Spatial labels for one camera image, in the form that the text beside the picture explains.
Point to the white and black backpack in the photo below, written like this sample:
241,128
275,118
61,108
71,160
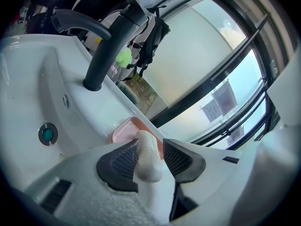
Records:
138,36

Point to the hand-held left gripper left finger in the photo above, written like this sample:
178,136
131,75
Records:
89,173

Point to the pink dangling charm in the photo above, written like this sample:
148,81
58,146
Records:
114,70

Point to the pink soap dish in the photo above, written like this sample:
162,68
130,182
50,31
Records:
131,132

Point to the white paper sign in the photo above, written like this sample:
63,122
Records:
212,111

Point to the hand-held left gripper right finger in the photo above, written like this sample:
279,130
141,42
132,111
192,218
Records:
202,166

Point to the white bar of soap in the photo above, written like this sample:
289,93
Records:
148,158

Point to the metal sink drain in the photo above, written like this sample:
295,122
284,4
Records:
47,134

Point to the black framed glass partition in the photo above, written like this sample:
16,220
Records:
223,62

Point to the black faucet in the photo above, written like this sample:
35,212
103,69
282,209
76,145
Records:
103,41

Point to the white ceramic sink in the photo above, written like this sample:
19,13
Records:
58,98

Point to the pink paper sign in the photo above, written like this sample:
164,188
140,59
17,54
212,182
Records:
225,98

